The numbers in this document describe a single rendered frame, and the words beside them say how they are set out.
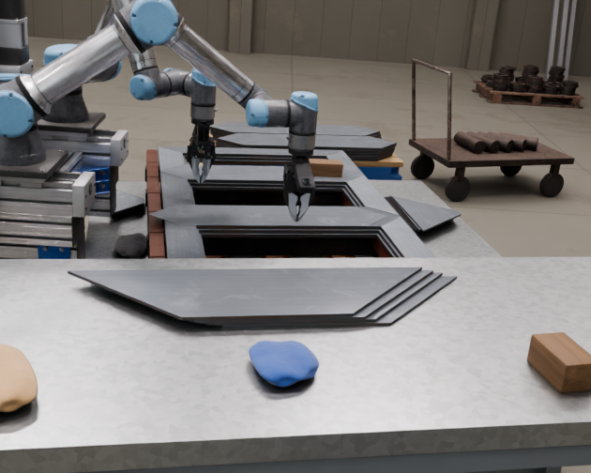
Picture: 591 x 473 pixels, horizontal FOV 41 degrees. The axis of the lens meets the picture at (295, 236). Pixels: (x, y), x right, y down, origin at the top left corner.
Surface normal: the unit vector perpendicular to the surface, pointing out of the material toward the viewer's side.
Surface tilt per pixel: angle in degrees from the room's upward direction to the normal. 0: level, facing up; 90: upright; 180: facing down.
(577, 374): 90
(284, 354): 3
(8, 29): 90
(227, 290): 0
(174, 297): 0
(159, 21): 86
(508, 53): 90
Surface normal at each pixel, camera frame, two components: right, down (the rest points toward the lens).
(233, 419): 0.07, -0.93
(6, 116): 0.14, 0.44
